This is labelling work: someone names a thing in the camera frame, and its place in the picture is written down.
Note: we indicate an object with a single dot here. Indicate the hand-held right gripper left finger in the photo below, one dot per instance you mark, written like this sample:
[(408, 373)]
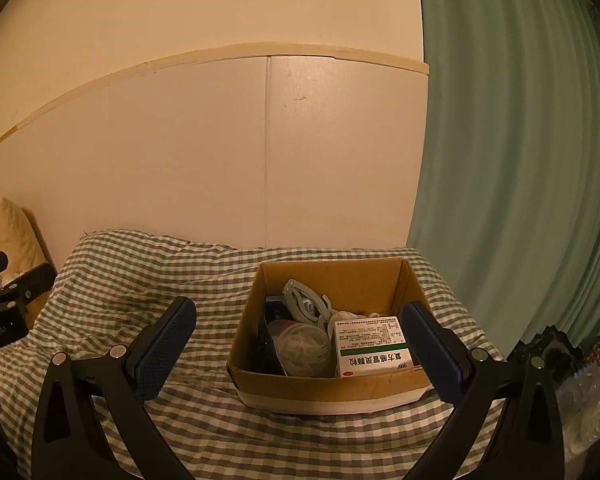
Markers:
[(165, 355)]

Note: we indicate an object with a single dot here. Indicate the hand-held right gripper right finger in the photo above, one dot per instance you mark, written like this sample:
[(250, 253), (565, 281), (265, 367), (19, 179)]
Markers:
[(432, 355)]

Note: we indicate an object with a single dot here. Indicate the white green medicine box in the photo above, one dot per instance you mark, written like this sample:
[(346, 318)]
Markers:
[(370, 345)]

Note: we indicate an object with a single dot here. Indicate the large cardboard box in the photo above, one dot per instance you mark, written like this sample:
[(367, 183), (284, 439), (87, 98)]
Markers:
[(330, 395)]

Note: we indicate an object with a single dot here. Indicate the beige tape roll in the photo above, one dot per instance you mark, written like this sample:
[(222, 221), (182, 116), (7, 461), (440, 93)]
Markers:
[(302, 367)]

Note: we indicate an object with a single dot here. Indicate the pale green plastic clip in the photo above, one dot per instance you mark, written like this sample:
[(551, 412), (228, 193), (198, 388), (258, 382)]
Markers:
[(300, 292)]

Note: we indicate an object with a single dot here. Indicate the beige pillow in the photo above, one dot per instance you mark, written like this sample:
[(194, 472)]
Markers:
[(10, 240)]

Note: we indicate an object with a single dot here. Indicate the grey white checkered blanket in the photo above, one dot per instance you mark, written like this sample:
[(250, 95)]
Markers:
[(130, 270)]

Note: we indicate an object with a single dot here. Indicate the black jagged object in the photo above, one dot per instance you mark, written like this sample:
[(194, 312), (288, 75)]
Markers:
[(545, 350)]

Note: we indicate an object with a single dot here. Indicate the clear plastic bag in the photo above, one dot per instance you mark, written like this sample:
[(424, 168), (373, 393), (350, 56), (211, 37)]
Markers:
[(590, 410)]

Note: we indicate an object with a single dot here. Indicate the teal curtain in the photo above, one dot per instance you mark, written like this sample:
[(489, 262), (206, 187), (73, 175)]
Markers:
[(520, 135)]

